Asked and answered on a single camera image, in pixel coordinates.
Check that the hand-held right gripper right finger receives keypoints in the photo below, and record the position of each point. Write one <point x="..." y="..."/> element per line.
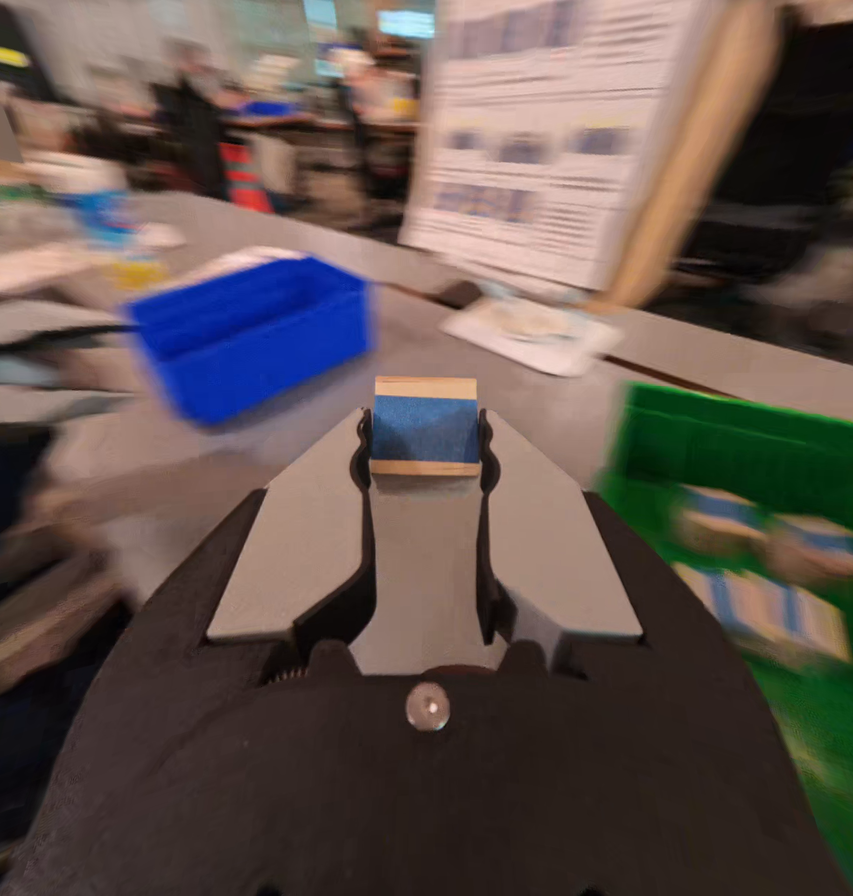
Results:
<point x="559" y="553"/>

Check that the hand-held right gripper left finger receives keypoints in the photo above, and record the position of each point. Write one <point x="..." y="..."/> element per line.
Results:
<point x="293" y="553"/>

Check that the blue-striped wooden cube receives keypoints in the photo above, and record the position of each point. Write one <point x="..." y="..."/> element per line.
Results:
<point x="425" y="434"/>

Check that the green plastic bin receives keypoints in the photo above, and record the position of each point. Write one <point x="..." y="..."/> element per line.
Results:
<point x="713" y="448"/>

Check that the blue plastic bin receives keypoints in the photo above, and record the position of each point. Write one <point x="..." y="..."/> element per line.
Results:
<point x="258" y="343"/>

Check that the pile of taped cubes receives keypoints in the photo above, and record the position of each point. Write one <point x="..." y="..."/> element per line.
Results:
<point x="769" y="602"/>

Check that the white blue yellow wipes canister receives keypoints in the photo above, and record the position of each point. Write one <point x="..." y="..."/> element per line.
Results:
<point x="104" y="217"/>

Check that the printed instruction board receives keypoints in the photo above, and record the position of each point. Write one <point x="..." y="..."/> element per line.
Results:
<point x="531" y="140"/>

